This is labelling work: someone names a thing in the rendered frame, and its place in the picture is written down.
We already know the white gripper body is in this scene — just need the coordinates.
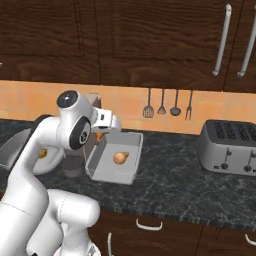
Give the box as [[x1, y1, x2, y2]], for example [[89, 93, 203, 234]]
[[91, 111, 123, 134]]

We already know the orange-brown chicken drumstick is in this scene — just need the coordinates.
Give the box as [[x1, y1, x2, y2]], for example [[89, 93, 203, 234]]
[[95, 131, 105, 145]]

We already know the orange butternut squash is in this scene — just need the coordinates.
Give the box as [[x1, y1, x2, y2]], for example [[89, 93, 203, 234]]
[[112, 151, 130, 166]]

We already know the grey rectangular tupperware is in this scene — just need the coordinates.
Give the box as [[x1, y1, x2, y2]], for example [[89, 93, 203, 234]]
[[0, 128, 33, 171], [84, 130, 145, 186]]

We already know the dark two-prong fork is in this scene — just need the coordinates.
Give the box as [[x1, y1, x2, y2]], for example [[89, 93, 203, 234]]
[[184, 89, 195, 121]]

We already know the dark slotted spatula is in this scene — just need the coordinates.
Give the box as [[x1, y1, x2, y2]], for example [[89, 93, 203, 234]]
[[142, 87, 155, 119]]

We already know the large dark ladle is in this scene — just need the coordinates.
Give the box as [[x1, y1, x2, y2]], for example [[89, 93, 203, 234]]
[[169, 88, 182, 117]]

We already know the white round bowl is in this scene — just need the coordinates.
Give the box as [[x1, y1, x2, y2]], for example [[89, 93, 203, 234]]
[[32, 146, 67, 177]]

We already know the yellow-orange food piece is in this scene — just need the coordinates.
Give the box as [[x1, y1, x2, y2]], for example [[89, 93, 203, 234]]
[[38, 148, 49, 160]]

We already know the dark wood cupboard door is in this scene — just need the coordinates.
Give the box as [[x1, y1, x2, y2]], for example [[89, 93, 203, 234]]
[[223, 0, 256, 94], [94, 0, 246, 92], [0, 0, 102, 86]]

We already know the silver four-slot toaster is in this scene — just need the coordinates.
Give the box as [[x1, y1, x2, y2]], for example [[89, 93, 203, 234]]
[[196, 119, 256, 177]]

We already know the dark wood drawer front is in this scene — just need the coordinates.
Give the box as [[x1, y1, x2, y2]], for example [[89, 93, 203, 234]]
[[194, 222, 256, 256], [87, 209, 205, 256]]

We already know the white drawer handle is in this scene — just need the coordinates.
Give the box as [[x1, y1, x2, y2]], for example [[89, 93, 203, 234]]
[[244, 233, 256, 247], [135, 217, 164, 232]]

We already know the white cupboard handle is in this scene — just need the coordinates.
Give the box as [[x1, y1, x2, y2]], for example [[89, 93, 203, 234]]
[[106, 231, 114, 256]]

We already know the silver cupboard handle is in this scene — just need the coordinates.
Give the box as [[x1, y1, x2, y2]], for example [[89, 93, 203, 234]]
[[212, 3, 233, 77], [236, 19, 256, 78]]

